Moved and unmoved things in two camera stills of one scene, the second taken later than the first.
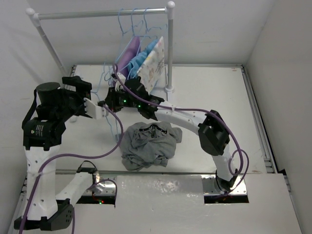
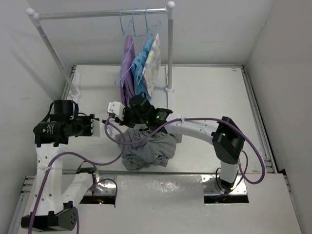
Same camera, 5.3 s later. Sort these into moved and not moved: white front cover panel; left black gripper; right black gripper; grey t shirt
Moved: right black gripper; left black gripper
Not moved: white front cover panel; grey t shirt
